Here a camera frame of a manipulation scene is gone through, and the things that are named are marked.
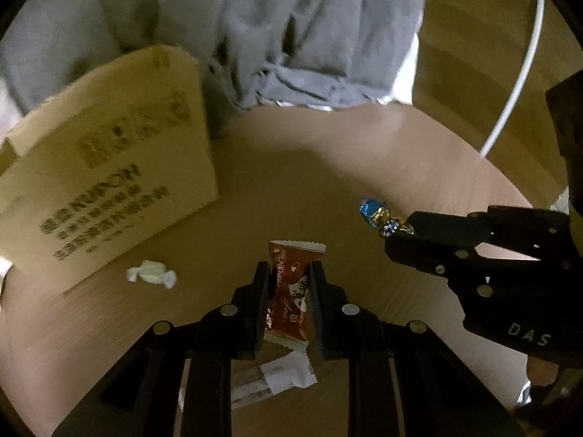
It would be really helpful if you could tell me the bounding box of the person's right hand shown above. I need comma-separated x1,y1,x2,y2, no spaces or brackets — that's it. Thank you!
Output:
526,356,559,387

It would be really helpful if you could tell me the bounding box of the white sachet packet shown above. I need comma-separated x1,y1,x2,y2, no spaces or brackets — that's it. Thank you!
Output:
231,351,318,409

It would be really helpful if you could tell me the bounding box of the white cable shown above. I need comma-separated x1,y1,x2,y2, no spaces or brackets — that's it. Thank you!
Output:
478,0,547,159

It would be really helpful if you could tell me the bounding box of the grey curtain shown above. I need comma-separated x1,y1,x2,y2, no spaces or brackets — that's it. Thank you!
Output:
1,0,425,137

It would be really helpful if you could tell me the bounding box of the white candy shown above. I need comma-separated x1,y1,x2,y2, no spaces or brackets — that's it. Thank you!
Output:
126,260,177,289

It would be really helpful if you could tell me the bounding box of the red snack packet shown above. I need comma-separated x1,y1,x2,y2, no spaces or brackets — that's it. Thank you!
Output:
265,240,326,352

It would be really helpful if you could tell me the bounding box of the brown cardboard box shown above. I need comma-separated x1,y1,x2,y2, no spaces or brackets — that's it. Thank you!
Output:
1,46,218,292

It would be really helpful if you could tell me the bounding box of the blue gold candy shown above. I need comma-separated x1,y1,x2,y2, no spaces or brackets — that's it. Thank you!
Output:
359,198,414,239

